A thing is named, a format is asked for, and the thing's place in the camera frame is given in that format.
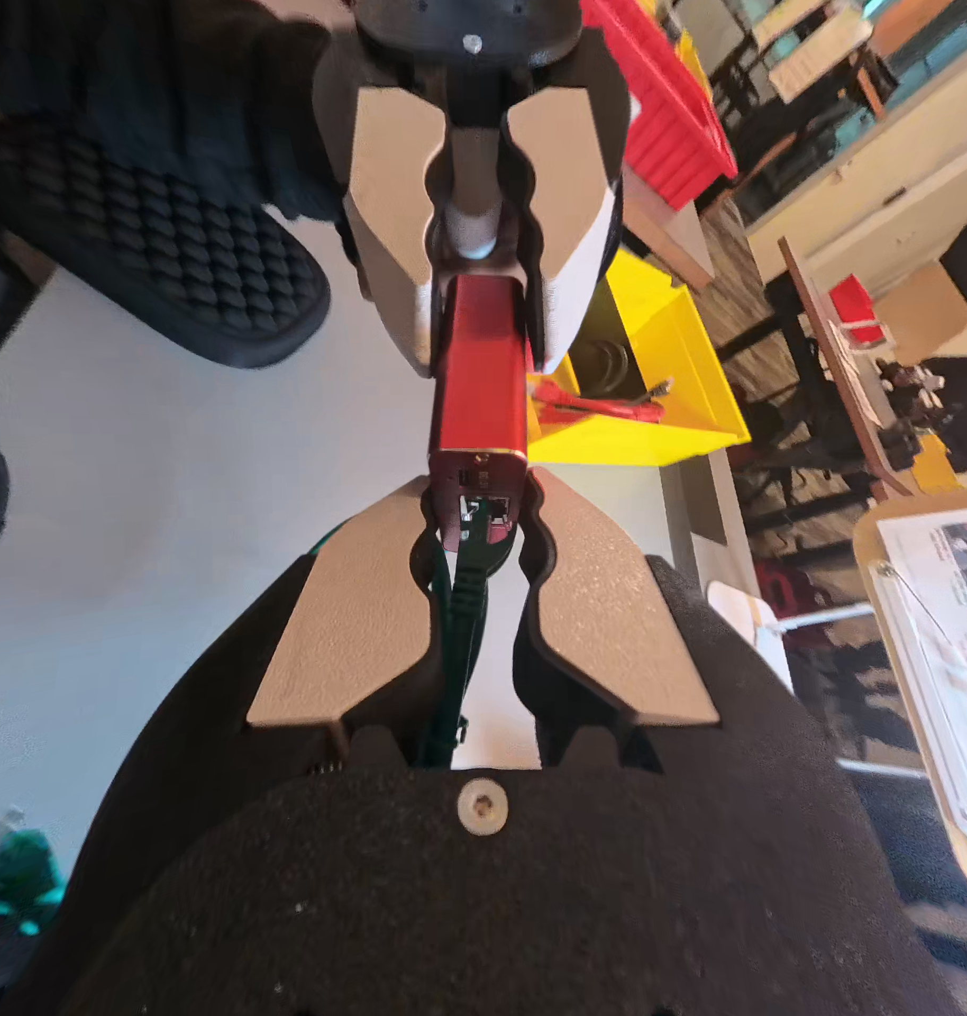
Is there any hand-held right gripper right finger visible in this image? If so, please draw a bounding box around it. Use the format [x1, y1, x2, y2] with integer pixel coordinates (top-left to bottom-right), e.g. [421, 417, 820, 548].
[515, 467, 723, 727]

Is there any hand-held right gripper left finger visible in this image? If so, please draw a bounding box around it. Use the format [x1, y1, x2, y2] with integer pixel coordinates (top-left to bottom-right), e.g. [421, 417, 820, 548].
[245, 475, 446, 730]

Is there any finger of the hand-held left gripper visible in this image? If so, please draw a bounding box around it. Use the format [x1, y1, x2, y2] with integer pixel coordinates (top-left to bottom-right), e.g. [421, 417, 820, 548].
[499, 84, 624, 374]
[342, 86, 454, 378]

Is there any green ethernet cable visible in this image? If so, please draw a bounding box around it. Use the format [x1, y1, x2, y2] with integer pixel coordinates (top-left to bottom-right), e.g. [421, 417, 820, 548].
[0, 496, 492, 938]

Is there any red ethernet coupler box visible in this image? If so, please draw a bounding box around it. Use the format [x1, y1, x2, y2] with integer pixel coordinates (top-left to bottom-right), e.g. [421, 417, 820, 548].
[426, 274, 530, 552]

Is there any yellow storage bin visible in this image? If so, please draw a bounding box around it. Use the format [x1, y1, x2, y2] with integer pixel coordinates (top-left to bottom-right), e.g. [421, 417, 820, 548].
[527, 246, 753, 468]

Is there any red ethernet cable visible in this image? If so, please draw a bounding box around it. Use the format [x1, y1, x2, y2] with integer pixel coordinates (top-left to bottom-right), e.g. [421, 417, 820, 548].
[531, 379, 667, 425]

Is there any person's left forearm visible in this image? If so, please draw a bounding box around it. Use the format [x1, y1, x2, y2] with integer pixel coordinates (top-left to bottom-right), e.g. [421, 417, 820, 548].
[0, 0, 358, 227]

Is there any wooden table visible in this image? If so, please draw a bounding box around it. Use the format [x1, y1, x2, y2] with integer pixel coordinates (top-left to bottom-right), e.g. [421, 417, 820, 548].
[622, 170, 718, 291]

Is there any red ribbed crate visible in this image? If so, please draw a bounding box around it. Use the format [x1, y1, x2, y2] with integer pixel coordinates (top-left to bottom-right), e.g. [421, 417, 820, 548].
[579, 0, 738, 211]

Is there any small red bin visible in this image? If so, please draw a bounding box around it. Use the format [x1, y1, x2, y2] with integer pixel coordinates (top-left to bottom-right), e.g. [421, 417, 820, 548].
[828, 274, 886, 347]

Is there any printed instruction sheet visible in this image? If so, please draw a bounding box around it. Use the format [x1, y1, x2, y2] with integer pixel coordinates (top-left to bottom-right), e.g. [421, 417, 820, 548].
[876, 508, 967, 842]

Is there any clear sheet clip bar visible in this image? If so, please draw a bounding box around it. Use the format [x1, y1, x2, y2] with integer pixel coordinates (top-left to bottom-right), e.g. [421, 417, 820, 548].
[872, 559, 967, 844]

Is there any white wire stand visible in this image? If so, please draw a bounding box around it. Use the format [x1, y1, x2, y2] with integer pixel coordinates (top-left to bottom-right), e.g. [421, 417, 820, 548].
[706, 579, 929, 779]

